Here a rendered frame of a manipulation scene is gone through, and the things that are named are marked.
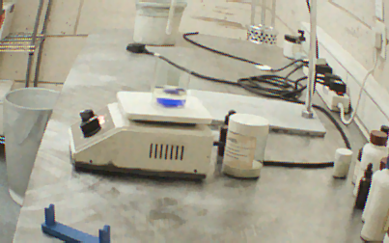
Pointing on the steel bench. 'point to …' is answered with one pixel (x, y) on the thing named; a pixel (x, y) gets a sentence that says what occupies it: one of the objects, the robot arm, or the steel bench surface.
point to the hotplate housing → (148, 148)
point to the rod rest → (71, 229)
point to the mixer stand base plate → (217, 104)
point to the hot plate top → (139, 103)
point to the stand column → (311, 61)
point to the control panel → (97, 132)
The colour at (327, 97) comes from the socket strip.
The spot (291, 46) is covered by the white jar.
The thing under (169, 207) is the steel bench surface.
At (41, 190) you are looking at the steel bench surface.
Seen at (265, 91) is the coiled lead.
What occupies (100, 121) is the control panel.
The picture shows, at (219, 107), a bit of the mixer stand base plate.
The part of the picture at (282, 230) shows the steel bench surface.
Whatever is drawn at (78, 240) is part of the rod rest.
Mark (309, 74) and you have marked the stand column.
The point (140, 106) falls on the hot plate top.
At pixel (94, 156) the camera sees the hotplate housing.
